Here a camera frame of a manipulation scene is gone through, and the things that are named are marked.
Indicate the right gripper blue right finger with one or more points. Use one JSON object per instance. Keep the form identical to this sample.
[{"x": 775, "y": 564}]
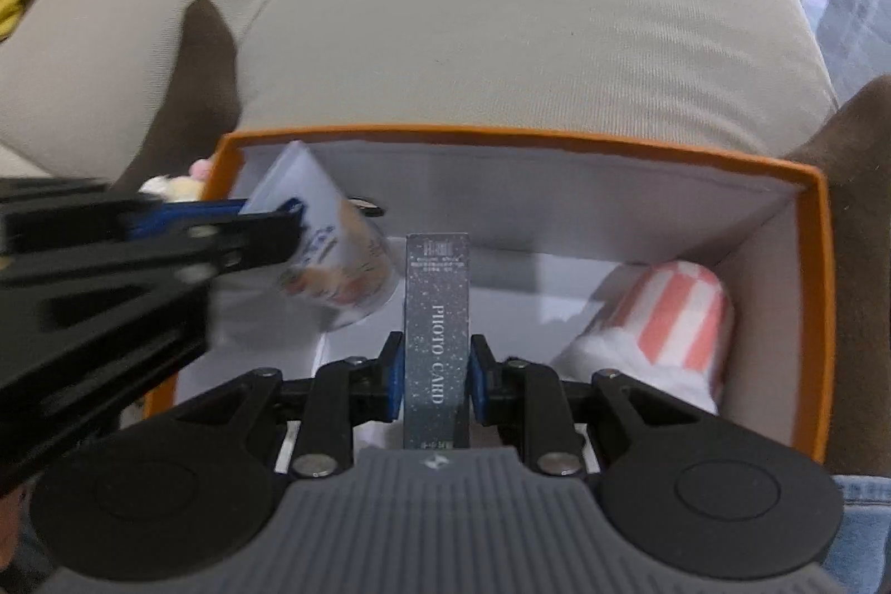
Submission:
[{"x": 482, "y": 378}]

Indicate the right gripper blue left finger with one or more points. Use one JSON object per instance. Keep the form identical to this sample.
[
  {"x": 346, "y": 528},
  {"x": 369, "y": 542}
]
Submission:
[{"x": 392, "y": 374}]

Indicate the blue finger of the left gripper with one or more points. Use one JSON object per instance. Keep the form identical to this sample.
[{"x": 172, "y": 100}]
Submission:
[{"x": 230, "y": 215}]

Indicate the dark photo card box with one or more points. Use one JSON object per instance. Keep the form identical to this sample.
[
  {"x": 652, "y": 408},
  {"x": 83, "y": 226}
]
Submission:
[{"x": 436, "y": 327}]

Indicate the white plush with striped hat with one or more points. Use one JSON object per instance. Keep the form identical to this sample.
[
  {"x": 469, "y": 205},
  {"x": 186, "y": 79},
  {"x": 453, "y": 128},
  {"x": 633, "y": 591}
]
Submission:
[{"x": 672, "y": 330}]

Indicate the white pink crochet bunny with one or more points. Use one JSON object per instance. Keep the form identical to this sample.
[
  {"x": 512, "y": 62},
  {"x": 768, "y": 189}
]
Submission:
[{"x": 182, "y": 188}]

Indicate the person's left brown sock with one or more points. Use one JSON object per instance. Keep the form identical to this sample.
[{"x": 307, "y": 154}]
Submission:
[{"x": 201, "y": 104}]

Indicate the person's brown sock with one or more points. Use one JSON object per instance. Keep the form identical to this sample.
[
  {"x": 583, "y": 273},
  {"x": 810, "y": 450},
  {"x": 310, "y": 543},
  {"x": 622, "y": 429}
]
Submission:
[
  {"x": 852, "y": 149},
  {"x": 201, "y": 104}
]

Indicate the orange storage box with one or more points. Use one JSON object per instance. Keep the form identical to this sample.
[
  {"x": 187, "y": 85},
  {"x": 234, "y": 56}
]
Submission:
[{"x": 560, "y": 223}]

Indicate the beige sofa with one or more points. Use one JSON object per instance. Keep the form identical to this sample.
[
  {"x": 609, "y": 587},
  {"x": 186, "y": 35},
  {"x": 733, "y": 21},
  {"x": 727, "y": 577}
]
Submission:
[{"x": 82, "y": 79}]

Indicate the person's right jeans leg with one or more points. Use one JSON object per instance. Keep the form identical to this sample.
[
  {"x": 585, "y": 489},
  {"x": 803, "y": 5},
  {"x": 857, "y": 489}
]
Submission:
[{"x": 859, "y": 557}]

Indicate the person's right brown sock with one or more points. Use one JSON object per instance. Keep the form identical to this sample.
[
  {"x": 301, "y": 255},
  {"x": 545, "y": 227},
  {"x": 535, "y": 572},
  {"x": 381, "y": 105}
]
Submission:
[{"x": 852, "y": 149}]

